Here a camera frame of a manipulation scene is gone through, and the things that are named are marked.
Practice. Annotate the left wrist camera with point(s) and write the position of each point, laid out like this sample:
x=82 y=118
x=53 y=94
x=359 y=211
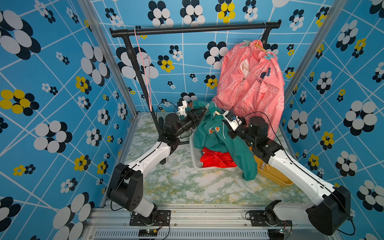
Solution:
x=183 y=107

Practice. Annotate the white plastic basket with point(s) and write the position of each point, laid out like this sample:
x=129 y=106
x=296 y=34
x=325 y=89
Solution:
x=196 y=155

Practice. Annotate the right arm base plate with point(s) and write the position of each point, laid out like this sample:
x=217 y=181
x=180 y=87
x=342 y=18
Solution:
x=266 y=219

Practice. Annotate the wooden hanger of pink jacket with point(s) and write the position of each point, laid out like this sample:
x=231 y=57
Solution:
x=247 y=43

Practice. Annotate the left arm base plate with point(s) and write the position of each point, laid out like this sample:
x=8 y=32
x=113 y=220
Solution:
x=159 y=218

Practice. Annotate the beige clothespin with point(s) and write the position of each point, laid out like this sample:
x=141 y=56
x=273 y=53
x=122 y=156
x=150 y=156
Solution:
x=264 y=167

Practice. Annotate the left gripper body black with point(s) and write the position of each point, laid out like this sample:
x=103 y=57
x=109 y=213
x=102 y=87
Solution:
x=193 y=122

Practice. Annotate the yellow plastic tub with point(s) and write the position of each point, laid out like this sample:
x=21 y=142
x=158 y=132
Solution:
x=273 y=174

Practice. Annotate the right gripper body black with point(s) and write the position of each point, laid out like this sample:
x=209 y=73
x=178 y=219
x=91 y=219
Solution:
x=242 y=132

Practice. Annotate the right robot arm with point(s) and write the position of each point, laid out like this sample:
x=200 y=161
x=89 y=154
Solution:
x=329 y=206

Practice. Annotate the green letter jacket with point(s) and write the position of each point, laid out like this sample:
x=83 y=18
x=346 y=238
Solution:
x=212 y=134

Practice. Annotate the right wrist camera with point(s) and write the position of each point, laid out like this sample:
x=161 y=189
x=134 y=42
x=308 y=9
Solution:
x=232 y=121

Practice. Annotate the pink printed jacket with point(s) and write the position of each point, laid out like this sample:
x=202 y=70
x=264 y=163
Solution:
x=258 y=92

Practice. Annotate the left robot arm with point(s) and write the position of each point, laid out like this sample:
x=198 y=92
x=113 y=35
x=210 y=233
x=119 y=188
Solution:
x=127 y=183

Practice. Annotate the green circuit board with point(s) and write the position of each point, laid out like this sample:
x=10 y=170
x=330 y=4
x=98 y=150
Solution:
x=153 y=233

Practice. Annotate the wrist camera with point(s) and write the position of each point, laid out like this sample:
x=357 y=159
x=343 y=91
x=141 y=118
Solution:
x=232 y=121
x=183 y=107

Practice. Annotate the red white rainbow jacket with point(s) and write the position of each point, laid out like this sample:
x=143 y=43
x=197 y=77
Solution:
x=216 y=159

